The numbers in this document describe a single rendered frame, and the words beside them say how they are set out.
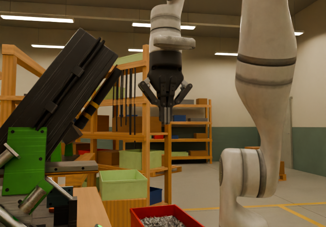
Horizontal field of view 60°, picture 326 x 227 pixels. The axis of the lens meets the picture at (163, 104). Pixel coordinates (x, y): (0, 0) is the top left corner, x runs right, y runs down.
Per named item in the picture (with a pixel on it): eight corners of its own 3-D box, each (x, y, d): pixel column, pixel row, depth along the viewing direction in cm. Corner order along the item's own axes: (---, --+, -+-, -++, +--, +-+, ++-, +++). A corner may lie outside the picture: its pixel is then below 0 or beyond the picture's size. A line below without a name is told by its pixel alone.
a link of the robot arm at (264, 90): (306, 67, 42) (240, 65, 43) (279, 210, 52) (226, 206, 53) (288, 54, 50) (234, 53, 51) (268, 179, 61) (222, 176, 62)
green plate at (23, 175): (45, 194, 94) (48, 132, 101) (43, 193, 87) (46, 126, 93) (7, 196, 91) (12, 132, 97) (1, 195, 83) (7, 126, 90)
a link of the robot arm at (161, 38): (155, 43, 56) (155, 13, 57) (142, 56, 67) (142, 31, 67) (197, 47, 59) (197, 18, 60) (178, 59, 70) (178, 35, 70)
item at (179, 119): (212, 164, 955) (211, 98, 971) (118, 166, 904) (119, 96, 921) (207, 161, 1008) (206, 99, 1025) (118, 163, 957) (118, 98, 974)
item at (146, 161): (143, 235, 332) (144, 36, 350) (45, 201, 480) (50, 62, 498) (171, 222, 374) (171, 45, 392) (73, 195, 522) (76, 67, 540)
